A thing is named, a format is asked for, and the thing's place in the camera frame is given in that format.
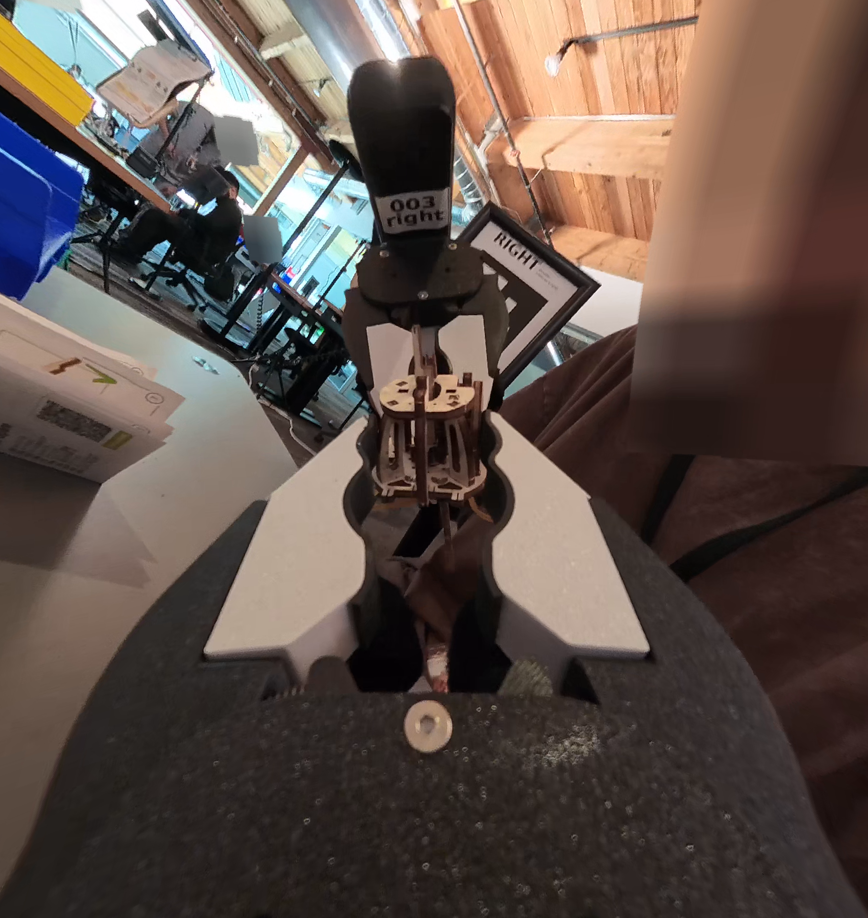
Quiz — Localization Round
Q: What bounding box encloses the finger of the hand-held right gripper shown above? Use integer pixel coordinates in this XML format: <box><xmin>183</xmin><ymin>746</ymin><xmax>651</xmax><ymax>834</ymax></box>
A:
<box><xmin>366</xmin><ymin>323</ymin><xmax>417</xmax><ymax>413</ymax></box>
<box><xmin>432</xmin><ymin>317</ymin><xmax>492</xmax><ymax>404</ymax></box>

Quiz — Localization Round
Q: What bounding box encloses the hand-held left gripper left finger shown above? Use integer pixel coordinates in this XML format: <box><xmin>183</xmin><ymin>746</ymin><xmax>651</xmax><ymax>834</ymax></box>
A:
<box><xmin>204</xmin><ymin>415</ymin><xmax>379</xmax><ymax>684</ymax></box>

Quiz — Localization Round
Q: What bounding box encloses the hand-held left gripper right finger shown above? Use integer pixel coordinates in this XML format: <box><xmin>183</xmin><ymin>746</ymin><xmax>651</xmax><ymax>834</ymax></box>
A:
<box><xmin>481</xmin><ymin>412</ymin><xmax>652</xmax><ymax>684</ymax></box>

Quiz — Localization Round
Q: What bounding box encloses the small wooden part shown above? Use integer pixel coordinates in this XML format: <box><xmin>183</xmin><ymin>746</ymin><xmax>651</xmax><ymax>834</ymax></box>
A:
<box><xmin>408</xmin><ymin>324</ymin><xmax>440</xmax><ymax>392</ymax></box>

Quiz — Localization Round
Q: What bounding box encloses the wooden model assembly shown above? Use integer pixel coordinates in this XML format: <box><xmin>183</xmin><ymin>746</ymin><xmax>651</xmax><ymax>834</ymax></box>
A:
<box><xmin>373</xmin><ymin>372</ymin><xmax>495</xmax><ymax>526</ymax></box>

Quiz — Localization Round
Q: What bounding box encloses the black desk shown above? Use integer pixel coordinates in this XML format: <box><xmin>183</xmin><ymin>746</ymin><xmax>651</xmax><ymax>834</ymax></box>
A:
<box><xmin>200</xmin><ymin>273</ymin><xmax>374</xmax><ymax>426</ymax></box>

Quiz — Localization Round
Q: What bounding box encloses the black framed sign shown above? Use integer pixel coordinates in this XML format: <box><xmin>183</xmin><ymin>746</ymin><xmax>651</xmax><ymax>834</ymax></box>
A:
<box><xmin>454</xmin><ymin>203</ymin><xmax>601</xmax><ymax>392</ymax></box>

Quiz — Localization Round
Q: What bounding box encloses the ceiling spotlight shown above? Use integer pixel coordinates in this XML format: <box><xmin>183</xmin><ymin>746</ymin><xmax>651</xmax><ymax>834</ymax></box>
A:
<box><xmin>545</xmin><ymin>16</ymin><xmax>700</xmax><ymax>77</ymax></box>

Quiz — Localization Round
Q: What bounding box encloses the black office chair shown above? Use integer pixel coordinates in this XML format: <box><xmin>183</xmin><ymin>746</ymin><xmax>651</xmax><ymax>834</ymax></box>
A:
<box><xmin>131</xmin><ymin>244</ymin><xmax>207</xmax><ymax>311</ymax></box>

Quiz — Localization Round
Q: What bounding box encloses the person's brown sweater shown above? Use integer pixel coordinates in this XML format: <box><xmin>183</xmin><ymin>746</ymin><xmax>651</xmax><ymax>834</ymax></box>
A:
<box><xmin>502</xmin><ymin>326</ymin><xmax>868</xmax><ymax>918</ymax></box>

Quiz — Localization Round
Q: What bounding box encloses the tilted white board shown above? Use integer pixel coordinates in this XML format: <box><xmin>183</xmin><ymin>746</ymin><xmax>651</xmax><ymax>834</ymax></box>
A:
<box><xmin>97</xmin><ymin>46</ymin><xmax>214</xmax><ymax>130</ymax></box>

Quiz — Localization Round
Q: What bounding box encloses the wooden workbench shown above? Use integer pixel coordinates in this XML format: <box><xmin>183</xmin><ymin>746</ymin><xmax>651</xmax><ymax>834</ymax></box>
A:
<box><xmin>0</xmin><ymin>46</ymin><xmax>173</xmax><ymax>212</ymax></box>

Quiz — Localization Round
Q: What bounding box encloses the white printed cardboard box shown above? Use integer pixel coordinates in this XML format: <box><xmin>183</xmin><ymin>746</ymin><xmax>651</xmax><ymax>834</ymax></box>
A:
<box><xmin>0</xmin><ymin>280</ymin><xmax>185</xmax><ymax>485</ymax></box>

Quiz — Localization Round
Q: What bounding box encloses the yellow plastic bin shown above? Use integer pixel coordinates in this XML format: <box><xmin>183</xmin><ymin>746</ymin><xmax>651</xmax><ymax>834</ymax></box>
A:
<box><xmin>0</xmin><ymin>0</ymin><xmax>96</xmax><ymax>126</ymax></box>

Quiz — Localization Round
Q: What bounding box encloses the blue plastic bin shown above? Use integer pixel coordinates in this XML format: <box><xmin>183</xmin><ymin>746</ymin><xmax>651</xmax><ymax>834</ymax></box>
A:
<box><xmin>0</xmin><ymin>95</ymin><xmax>85</xmax><ymax>302</ymax></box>

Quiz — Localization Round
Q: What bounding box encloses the large dark ceiling duct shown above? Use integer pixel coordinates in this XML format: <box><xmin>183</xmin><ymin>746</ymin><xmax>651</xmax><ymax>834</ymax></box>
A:
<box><xmin>283</xmin><ymin>0</ymin><xmax>406</xmax><ymax>80</ymax></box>

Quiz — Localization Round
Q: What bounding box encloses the black strap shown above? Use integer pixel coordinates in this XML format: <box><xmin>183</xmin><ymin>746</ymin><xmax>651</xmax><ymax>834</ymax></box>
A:
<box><xmin>640</xmin><ymin>454</ymin><xmax>868</xmax><ymax>583</ymax></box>

